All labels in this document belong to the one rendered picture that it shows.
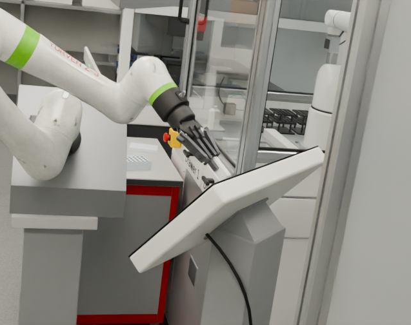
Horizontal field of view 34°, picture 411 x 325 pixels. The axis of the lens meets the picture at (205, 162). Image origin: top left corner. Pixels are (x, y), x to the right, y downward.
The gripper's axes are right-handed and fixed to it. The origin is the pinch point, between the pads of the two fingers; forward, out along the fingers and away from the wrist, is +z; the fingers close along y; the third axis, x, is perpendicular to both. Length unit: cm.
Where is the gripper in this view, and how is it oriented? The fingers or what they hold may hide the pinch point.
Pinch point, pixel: (219, 169)
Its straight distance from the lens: 184.1
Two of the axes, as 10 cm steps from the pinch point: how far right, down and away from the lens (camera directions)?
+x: -5.7, 6.1, 5.5
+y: 5.8, -1.7, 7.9
